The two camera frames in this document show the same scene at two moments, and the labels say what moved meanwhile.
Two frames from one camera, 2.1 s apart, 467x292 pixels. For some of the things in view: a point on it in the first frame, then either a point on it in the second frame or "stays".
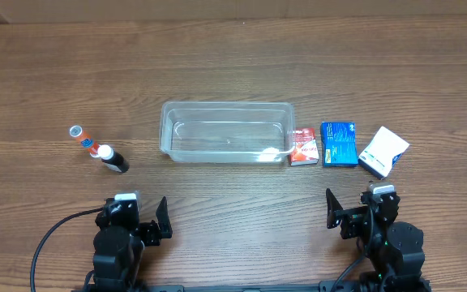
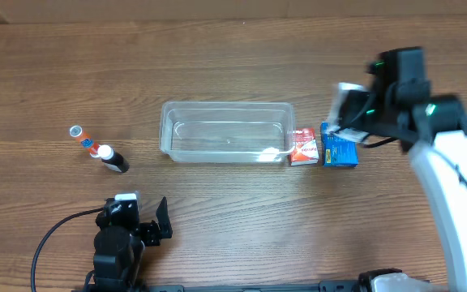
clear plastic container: (227, 131) stays
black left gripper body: (149, 231) stays
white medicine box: (383, 153) to (334, 126)
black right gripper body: (351, 216) to (349, 113)
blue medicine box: (339, 143) stays
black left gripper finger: (164, 220) stays
